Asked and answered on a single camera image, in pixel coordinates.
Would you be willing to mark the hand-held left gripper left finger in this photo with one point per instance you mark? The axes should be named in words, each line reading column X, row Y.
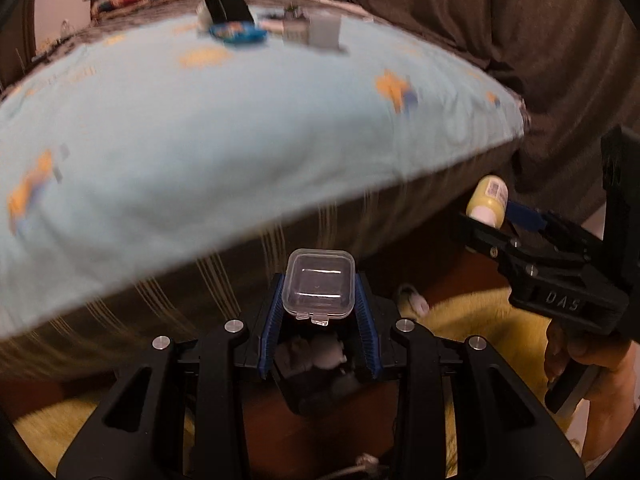
column 267, row 330

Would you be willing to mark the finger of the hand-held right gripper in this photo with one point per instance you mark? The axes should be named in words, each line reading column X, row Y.
column 487, row 240
column 527, row 216

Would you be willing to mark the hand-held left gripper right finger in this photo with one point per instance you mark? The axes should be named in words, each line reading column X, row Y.
column 368, row 332

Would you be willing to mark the small yellow bottle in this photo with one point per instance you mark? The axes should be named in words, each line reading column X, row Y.
column 487, row 200

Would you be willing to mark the clear plastic lidded box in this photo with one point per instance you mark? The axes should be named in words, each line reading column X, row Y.
column 318, row 282

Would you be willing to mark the person's right forearm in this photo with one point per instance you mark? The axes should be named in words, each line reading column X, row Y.
column 615, row 430

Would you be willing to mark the person's right hand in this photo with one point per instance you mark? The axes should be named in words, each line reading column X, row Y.
column 620, row 365

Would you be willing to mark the crumpled white tissue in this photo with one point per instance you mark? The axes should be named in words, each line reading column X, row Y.
column 312, row 352

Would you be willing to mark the white crumpled object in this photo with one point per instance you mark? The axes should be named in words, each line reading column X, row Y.
column 414, row 300

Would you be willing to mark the yellow fluffy rug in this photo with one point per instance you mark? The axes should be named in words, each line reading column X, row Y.
column 490, row 325

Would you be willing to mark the brown curtain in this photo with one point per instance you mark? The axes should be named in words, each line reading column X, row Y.
column 500, row 35

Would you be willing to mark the light blue printed bed sheet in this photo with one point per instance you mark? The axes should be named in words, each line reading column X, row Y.
column 200, row 135

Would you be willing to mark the grey white box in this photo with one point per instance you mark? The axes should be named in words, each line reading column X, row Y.
column 325, row 32

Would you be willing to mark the small white carton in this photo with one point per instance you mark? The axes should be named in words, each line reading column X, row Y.
column 295, row 25

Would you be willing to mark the blue round object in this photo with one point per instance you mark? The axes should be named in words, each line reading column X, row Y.
column 237, row 32

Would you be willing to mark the black box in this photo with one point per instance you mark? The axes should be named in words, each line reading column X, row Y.
column 225, row 5

